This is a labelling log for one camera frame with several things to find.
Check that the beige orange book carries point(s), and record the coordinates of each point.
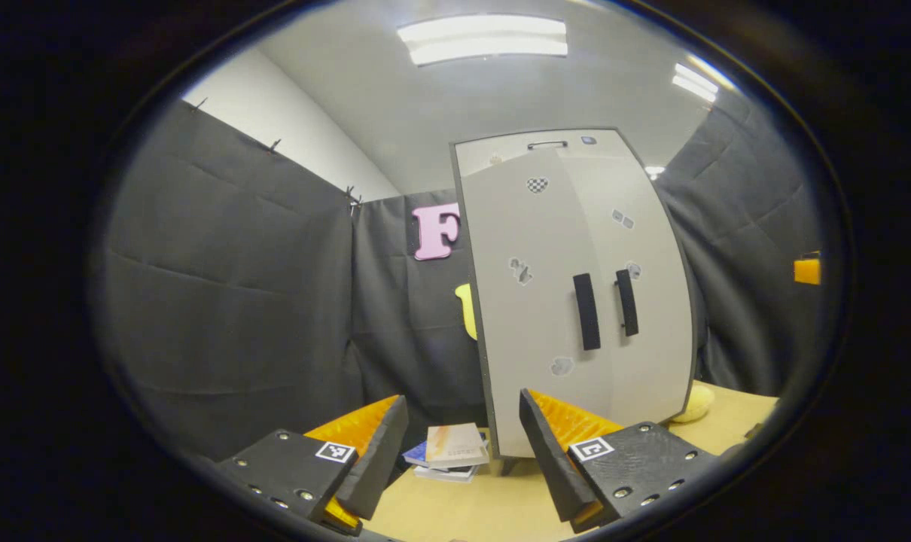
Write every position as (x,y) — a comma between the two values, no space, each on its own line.
(457,444)

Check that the small ceiling light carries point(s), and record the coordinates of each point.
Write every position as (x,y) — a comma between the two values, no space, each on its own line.
(655,172)
(695,81)

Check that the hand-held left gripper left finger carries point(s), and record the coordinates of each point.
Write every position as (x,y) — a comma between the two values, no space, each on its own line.
(376,459)

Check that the grey cabinet drawer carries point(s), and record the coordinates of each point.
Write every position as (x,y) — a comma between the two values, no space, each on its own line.
(485,150)

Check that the grey cabinet door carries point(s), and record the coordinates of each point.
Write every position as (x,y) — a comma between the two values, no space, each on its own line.
(531,339)
(659,339)

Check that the grey cabinet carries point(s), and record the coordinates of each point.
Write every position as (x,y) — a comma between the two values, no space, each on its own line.
(507,465)

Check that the black backdrop cloth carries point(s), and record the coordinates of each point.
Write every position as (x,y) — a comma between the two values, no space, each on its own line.
(237,301)

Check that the large ceiling light panel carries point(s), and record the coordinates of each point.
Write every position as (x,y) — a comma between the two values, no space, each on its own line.
(482,39)

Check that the white book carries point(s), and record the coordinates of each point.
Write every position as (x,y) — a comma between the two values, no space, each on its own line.
(444,474)

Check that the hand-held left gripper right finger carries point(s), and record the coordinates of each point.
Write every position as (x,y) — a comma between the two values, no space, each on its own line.
(549,459)

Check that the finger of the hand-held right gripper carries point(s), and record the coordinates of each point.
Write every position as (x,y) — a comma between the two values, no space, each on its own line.
(807,269)

